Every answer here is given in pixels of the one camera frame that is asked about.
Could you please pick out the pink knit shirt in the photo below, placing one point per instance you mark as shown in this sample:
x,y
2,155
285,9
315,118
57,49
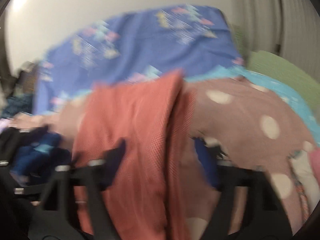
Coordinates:
x,y
158,188

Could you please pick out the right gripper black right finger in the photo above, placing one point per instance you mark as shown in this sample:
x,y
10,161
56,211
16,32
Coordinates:
x,y
248,207

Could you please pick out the navy star-patterned garment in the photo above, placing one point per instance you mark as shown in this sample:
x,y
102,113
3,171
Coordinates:
x,y
34,164

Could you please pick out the dark teal clothes pile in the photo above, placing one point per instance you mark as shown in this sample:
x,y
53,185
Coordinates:
x,y
18,104

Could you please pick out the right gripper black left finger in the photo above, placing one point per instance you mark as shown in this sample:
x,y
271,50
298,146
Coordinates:
x,y
56,217

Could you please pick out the green pillow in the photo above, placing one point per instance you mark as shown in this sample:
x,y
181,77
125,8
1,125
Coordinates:
x,y
278,68

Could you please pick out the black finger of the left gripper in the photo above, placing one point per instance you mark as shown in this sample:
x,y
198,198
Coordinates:
x,y
11,140

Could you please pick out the mauve polka-dot bedspread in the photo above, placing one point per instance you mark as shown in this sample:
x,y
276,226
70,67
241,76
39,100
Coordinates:
x,y
254,127

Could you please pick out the grey window curtain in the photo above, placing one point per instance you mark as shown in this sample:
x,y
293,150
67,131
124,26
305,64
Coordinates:
x,y
287,28

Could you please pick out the blue tree-patterned quilt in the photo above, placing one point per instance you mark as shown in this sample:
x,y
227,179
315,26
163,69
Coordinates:
x,y
135,47

